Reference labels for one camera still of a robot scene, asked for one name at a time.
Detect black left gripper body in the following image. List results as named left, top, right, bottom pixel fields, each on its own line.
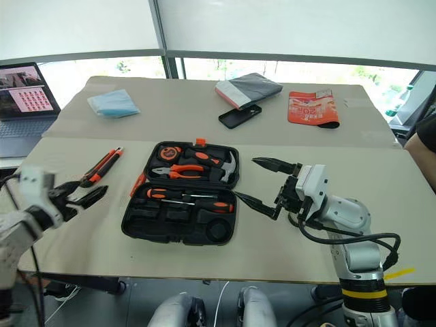
left=47, top=186, right=82, bottom=222

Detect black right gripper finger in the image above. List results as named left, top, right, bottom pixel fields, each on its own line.
left=234, top=191, right=283, bottom=219
left=251, top=157, right=296, bottom=175

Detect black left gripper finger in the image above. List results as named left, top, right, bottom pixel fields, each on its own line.
left=69, top=185, right=110, bottom=211
left=54, top=180, right=83, bottom=200

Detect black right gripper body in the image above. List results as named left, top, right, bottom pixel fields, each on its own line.
left=273, top=162, right=308, bottom=223

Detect black plastic tool case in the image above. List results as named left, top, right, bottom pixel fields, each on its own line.
left=121, top=138, right=241, bottom=247

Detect black phone case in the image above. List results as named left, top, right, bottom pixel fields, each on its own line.
left=218, top=103, right=263, bottom=130

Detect orange black utility knife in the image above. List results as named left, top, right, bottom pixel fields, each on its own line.
left=81, top=146, right=125, bottom=189

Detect red printed pouch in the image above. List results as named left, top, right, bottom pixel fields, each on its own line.
left=287, top=89, right=342, bottom=130

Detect orange black screwdriver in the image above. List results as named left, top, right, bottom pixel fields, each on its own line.
left=146, top=187, right=219, bottom=201

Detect orange black claw hammer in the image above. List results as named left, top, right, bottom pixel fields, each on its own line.
left=185, top=147, right=238, bottom=183

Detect grey and white pouch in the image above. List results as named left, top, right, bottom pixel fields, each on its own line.
left=214, top=72, right=284, bottom=111

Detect orange black tape measure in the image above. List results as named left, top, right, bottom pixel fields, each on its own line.
left=158, top=144, right=185, bottom=161

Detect blue packet in plastic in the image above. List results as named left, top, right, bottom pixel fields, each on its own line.
left=87, top=89, right=142, bottom=119

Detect open laptop computer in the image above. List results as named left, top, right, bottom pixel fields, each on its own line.
left=0, top=62, right=63, bottom=159

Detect silver rounded robot leg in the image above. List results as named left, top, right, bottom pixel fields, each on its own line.
left=146, top=292, right=207, bottom=327
left=237, top=285, right=279, bottom=327

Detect yellow tape strip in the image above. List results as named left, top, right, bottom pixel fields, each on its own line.
left=384, top=267, right=417, bottom=281

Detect green plastic bottle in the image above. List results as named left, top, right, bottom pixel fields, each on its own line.
left=384, top=84, right=415, bottom=119

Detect person in black shirt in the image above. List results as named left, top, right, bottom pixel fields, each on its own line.
left=403, top=114, right=436, bottom=196

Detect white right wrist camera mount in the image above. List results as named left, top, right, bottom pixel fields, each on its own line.
left=294, top=164, right=330, bottom=215

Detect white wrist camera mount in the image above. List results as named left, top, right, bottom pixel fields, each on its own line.
left=294, top=164, right=330, bottom=215
left=17, top=166, right=65, bottom=229

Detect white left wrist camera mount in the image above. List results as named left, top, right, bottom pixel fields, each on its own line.
left=17, top=166, right=65, bottom=229

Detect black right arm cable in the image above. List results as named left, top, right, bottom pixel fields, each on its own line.
left=295, top=214, right=401, bottom=270

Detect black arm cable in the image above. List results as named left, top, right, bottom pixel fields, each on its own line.
left=0, top=172, right=47, bottom=327
left=295, top=214, right=401, bottom=270

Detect orange handled pliers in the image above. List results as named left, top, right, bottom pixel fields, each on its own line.
left=151, top=163, right=207, bottom=181

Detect black table frame bar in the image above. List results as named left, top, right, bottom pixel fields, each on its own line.
left=19, top=270, right=127, bottom=296

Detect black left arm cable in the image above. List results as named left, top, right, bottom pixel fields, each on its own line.
left=0, top=172, right=47, bottom=327

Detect thin white cable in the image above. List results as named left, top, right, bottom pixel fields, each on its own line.
left=216, top=280, right=230, bottom=309

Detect dark window frame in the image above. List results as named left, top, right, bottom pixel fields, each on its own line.
left=0, top=0, right=436, bottom=81

